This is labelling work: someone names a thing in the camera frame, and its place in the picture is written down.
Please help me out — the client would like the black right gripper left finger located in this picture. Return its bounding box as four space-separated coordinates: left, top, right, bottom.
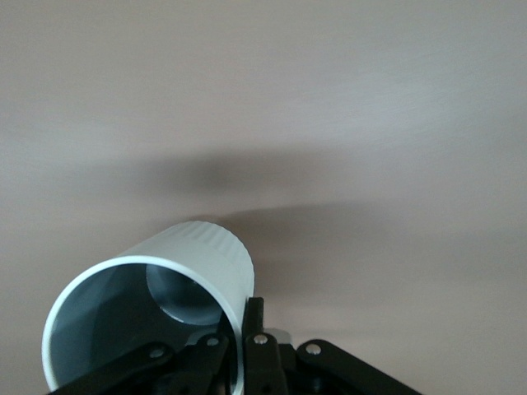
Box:
49 332 230 395

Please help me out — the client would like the cream ribbed mug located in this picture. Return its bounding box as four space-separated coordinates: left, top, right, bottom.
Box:
40 221 294 395

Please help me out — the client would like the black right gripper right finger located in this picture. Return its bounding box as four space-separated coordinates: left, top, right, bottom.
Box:
241 295 419 395

